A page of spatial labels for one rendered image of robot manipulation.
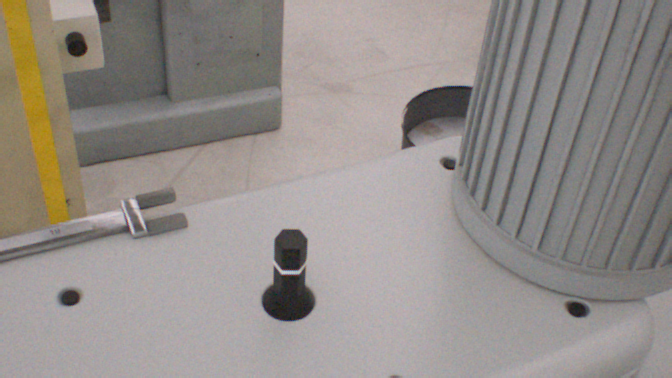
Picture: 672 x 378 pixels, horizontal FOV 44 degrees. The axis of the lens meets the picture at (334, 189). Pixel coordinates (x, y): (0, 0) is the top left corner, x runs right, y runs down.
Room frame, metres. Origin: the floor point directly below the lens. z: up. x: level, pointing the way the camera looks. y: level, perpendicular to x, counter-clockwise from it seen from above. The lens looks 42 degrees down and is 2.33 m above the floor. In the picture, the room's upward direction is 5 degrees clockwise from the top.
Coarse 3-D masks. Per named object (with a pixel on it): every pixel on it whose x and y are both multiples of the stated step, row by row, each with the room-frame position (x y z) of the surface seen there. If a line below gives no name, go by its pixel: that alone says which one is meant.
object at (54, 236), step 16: (160, 192) 0.47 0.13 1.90; (128, 208) 0.45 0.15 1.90; (144, 208) 0.45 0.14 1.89; (64, 224) 0.42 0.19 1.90; (80, 224) 0.43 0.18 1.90; (96, 224) 0.43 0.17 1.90; (112, 224) 0.43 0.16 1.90; (128, 224) 0.43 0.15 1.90; (144, 224) 0.43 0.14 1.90; (160, 224) 0.43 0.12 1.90; (176, 224) 0.44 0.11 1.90; (0, 240) 0.40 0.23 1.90; (16, 240) 0.40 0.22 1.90; (32, 240) 0.41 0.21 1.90; (48, 240) 0.41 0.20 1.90; (64, 240) 0.41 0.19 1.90; (80, 240) 0.41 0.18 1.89; (0, 256) 0.39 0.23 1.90; (16, 256) 0.39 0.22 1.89
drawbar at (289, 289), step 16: (288, 240) 0.38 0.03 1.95; (304, 240) 0.38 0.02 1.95; (288, 256) 0.37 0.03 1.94; (304, 256) 0.38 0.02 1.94; (304, 272) 0.38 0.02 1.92; (288, 288) 0.37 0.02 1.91; (304, 288) 0.38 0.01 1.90; (272, 304) 0.38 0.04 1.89; (288, 304) 0.37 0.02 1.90; (288, 320) 0.37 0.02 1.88
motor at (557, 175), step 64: (512, 0) 0.47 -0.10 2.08; (576, 0) 0.43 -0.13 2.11; (640, 0) 0.41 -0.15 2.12; (512, 64) 0.46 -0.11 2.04; (576, 64) 0.43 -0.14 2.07; (640, 64) 0.41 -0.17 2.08; (512, 128) 0.45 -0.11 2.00; (576, 128) 0.41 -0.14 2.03; (640, 128) 0.41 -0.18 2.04; (512, 192) 0.44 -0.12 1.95; (576, 192) 0.41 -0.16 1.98; (640, 192) 0.40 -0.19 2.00; (512, 256) 0.42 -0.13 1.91; (576, 256) 0.41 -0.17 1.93; (640, 256) 0.40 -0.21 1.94
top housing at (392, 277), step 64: (256, 192) 0.49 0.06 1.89; (320, 192) 0.49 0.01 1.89; (384, 192) 0.50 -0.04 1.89; (448, 192) 0.51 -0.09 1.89; (64, 256) 0.40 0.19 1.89; (128, 256) 0.40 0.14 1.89; (192, 256) 0.41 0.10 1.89; (256, 256) 0.42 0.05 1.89; (320, 256) 0.42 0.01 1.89; (384, 256) 0.43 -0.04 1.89; (448, 256) 0.43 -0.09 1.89; (0, 320) 0.34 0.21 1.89; (64, 320) 0.34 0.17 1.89; (128, 320) 0.35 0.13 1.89; (192, 320) 0.35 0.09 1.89; (256, 320) 0.36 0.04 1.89; (320, 320) 0.36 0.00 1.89; (384, 320) 0.37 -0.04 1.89; (448, 320) 0.37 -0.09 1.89; (512, 320) 0.38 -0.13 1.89; (576, 320) 0.38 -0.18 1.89; (640, 320) 0.39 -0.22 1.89
